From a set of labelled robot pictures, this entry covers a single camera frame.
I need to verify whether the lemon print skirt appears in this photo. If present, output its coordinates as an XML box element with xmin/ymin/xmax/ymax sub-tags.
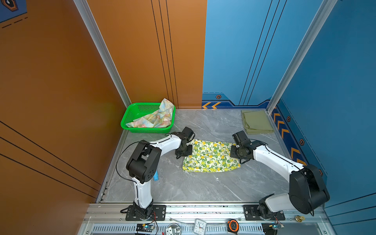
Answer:
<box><xmin>182</xmin><ymin>139</ymin><xmax>241</xmax><ymax>173</ymax></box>

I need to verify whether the pastel floral skirt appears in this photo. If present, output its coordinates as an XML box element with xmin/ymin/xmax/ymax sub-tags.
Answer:
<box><xmin>126</xmin><ymin>99</ymin><xmax>174</xmax><ymax>128</ymax></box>

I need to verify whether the olive green skirt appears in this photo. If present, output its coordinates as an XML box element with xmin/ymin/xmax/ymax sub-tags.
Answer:
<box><xmin>241</xmin><ymin>110</ymin><xmax>274</xmax><ymax>135</ymax></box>

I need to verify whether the green plastic basket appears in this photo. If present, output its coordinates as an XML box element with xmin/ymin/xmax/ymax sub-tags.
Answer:
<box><xmin>120</xmin><ymin>102</ymin><xmax>176</xmax><ymax>134</ymax></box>

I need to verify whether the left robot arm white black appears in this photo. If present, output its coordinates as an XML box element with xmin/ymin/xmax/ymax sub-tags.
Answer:
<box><xmin>126</xmin><ymin>127</ymin><xmax>195</xmax><ymax>219</ymax></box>

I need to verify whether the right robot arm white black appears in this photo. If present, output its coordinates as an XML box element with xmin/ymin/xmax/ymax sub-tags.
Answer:
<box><xmin>230</xmin><ymin>131</ymin><xmax>330</xmax><ymax>220</ymax></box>

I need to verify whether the light blue cylinder tool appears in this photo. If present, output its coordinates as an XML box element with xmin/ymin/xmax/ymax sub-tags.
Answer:
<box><xmin>153</xmin><ymin>171</ymin><xmax>159</xmax><ymax>181</ymax></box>

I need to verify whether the orange black tape measure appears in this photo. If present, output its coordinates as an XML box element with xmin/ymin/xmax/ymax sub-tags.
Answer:
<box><xmin>227</xmin><ymin>219</ymin><xmax>240</xmax><ymax>235</ymax></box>

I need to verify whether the circuit board right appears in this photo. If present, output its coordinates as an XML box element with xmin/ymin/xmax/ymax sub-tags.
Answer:
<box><xmin>262</xmin><ymin>223</ymin><xmax>285</xmax><ymax>235</ymax></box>

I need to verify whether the small white clock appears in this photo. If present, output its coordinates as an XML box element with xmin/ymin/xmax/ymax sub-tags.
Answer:
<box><xmin>193</xmin><ymin>219</ymin><xmax>207</xmax><ymax>235</ymax></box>

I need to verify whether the brass round knob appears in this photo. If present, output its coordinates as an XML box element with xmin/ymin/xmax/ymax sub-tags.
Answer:
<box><xmin>295</xmin><ymin>215</ymin><xmax>305</xmax><ymax>223</ymax></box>

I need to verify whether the white power adapter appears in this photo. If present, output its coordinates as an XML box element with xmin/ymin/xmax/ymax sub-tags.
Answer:
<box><xmin>164</xmin><ymin>223</ymin><xmax>182</xmax><ymax>235</ymax></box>

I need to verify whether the green circuit board left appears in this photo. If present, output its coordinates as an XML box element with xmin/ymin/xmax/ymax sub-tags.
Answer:
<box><xmin>135</xmin><ymin>223</ymin><xmax>156</xmax><ymax>235</ymax></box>

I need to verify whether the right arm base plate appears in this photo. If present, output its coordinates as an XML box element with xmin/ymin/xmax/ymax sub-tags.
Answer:
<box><xmin>243</xmin><ymin>204</ymin><xmax>286</xmax><ymax>221</ymax></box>

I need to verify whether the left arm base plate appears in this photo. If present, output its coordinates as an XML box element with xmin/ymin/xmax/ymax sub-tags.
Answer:
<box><xmin>125</xmin><ymin>205</ymin><xmax>166</xmax><ymax>221</ymax></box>

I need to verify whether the aluminium front rail frame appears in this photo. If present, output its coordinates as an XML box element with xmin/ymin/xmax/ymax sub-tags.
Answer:
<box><xmin>78</xmin><ymin>202</ymin><xmax>336</xmax><ymax>235</ymax></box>

